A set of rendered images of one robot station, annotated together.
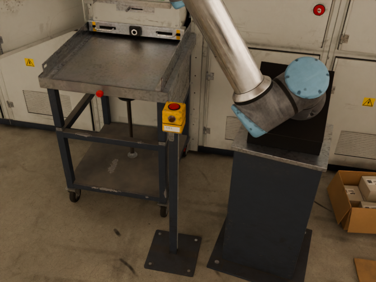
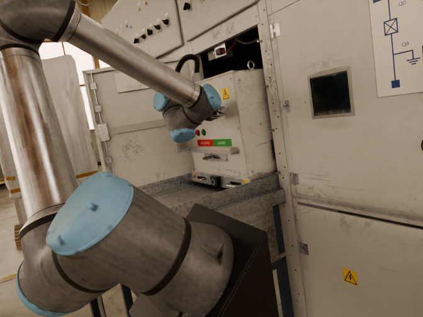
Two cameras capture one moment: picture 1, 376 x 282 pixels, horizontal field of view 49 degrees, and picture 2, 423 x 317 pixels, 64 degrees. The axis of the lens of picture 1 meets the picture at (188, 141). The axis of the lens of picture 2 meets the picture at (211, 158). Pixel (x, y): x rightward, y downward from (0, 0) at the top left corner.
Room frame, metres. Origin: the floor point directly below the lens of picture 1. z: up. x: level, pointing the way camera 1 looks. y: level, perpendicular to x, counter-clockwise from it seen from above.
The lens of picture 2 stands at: (1.09, -0.95, 1.24)
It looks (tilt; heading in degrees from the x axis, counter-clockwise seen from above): 8 degrees down; 49
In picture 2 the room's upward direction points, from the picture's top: 9 degrees counter-clockwise
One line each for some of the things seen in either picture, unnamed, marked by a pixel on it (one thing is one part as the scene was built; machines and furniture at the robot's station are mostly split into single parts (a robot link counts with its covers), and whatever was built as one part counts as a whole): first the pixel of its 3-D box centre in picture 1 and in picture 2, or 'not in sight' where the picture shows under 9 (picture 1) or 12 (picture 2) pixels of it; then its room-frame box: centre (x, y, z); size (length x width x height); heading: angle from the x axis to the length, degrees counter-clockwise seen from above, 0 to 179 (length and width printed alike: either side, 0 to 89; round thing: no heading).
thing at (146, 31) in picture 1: (136, 28); (221, 179); (2.19, 0.30, 0.90); 0.54 x 0.05 x 0.06; 80
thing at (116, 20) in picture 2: not in sight; (118, 41); (2.52, 1.66, 1.93); 0.63 x 0.06 x 0.55; 84
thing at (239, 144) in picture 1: (283, 136); not in sight; (1.44, -0.41, 0.74); 0.38 x 0.32 x 0.02; 71
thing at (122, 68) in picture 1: (125, 57); (186, 205); (1.98, 0.34, 0.82); 0.68 x 0.62 x 0.06; 170
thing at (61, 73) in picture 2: not in sight; (45, 145); (2.42, 4.03, 1.14); 1.20 x 0.90 x 2.28; 169
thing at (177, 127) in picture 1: (174, 117); not in sight; (1.39, 0.06, 0.85); 0.08 x 0.08 x 0.10; 80
